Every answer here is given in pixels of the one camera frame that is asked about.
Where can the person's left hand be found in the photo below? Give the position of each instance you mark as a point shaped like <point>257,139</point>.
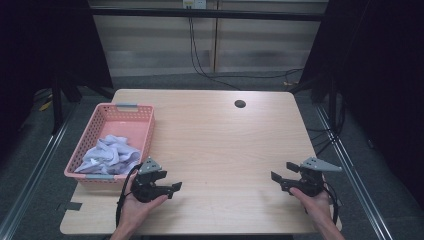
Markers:
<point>135,211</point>

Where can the black tape strip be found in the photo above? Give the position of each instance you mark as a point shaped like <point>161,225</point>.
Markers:
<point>74,206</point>

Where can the black curtain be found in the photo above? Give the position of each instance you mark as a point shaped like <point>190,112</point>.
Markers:
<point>383,83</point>
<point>40,50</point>

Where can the pink plastic basket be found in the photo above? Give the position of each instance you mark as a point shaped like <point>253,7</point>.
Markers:
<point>126,128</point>

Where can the black horizontal bar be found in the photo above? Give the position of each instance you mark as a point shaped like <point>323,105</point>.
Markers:
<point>200,13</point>

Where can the white wall socket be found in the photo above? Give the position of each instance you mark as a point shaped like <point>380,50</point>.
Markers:
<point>194,4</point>

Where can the yellow object on floor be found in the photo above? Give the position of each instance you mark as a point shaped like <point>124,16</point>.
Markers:
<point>45,106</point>

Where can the metal floor rail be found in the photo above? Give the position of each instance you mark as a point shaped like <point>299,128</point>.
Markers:
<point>30,180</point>
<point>353,173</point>

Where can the white patterned cloth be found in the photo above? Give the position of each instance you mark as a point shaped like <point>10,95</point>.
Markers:
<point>110,155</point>

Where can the black metal stand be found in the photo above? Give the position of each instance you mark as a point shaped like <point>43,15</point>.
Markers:
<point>331,100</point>
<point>57,106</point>

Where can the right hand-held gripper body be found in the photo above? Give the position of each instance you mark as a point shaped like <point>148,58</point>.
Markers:
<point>313,181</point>

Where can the person's right hand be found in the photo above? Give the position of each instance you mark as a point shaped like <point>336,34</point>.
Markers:
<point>318,206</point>

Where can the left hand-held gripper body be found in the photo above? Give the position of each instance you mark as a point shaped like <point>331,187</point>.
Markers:
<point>148,166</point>

